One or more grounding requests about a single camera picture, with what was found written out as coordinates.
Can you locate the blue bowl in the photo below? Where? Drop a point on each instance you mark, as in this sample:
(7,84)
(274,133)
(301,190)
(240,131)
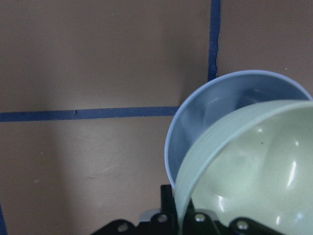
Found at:
(217,98)

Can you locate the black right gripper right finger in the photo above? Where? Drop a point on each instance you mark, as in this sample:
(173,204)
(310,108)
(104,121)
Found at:
(200,221)

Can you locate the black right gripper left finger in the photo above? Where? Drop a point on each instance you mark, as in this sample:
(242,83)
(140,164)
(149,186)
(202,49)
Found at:
(168,212)

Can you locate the green bowl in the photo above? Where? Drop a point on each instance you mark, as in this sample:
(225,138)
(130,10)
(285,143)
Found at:
(255,162)

